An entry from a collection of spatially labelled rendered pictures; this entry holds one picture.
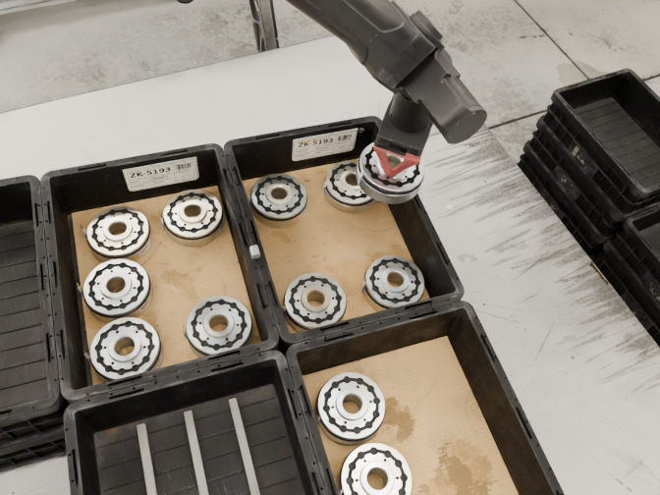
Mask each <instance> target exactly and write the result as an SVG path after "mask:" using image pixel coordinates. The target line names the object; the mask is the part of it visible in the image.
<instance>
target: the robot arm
mask: <svg viewBox="0 0 660 495"><path fill-rule="evenodd" d="M286 1H287V2H288V3H290V4H291V5H293V6H294V7H295V8H297V9H298V10H300V11H301V12H302V13H304V14H305V15H307V16H308V17H309V18H311V19H312V20H314V21H315V22H316V23H318V24H319V25H321V26H322V27H323V28H325V29H327V30H328V31H329V32H331V33H332V34H334V35H335V36H336V37H338V38H339V39H341V40H342V41H343V42H345V43H346V44H347V46H348V47H349V49H350V50H351V52H352V53H353V55H354V56H355V57H356V58H357V60H358V61H359V62H360V63H361V64H362V65H363V66H365V68H366V69H367V71H368V72H369V73H370V74H371V75H372V77H373V78H374V79H376V80H377V81H378V82H379V83H380V84H382V85H383V86H384V87H386V88H387V89H389V90H390V91H392V92H393V93H394V94H393V97H392V99H391V102H390V103H389V105H388V107H387V110H386V112H385V115H384V117H383V120H382V122H381V125H380V128H379V131H378V134H377V137H376V139H375V142H374V145H373V149H374V151H375V152H376V154H377V156H378V158H379V160H380V162H381V165H382V168H383V171H384V174H385V175H387V176H390V177H395V176H396V175H398V174H399V173H401V172H402V171H404V170H406V169H408V168H410V167H411V166H414V165H416V164H418V163H419V161H420V159H421V156H422V153H423V152H422V151H423V150H424V148H425V145H426V143H427V140H428V137H429V134H430V131H431V128H432V125H433V124H434V125H435V127H436V128H437V130H438V131H439V132H440V134H441V135H442V136H443V138H444V139H445V140H446V142H448V143H449V144H456V143H460V142H463V141H465V140H467V139H468V138H470V137H472V136H473V135H474V134H476V133H477V132H478V131H479V130H480V128H481V127H482V126H483V125H484V123H485V121H486V118H487V113H486V111H485V110H484V109H483V108H482V106H481V105H480V104H479V102H478V101H477V100H476V99H475V97H474V96H473V95H472V94H471V92H470V91H469V90H468V88H467V87H466V86H465V85H464V83H463V82H462V81H461V80H460V76H461V74H460V73H459V72H458V71H457V69H456V68H455V67H454V66H453V62H452V58H451V56H450V55H449V53H448V52H447V51H446V50H444V48H445V46H444V45H443V43H442V42H441V41H440V39H441V38H442V37H443V35H442V34H441V33H440V32H439V30H438V29H437V28H436V27H435V25H434V24H433V23H432V22H431V21H430V20H429V19H428V18H427V17H426V16H425V15H424V14H423V13H422V12H421V11H420V10H418V11H417V12H416V13H413V14H412V15H411V16H409V15H408V14H407V13H406V12H405V11H404V10H403V9H402V8H401V7H400V6H399V5H398V4H397V3H396V2H395V1H394V0H393V1H392V2H390V1H389V0H286ZM387 153H390V154H393V155H396V156H399V157H401V158H404V161H403V162H401V163H400V164H399V165H398V166H396V167H395V168H394V169H391V168H390V165H389V161H388V157H387Z"/></svg>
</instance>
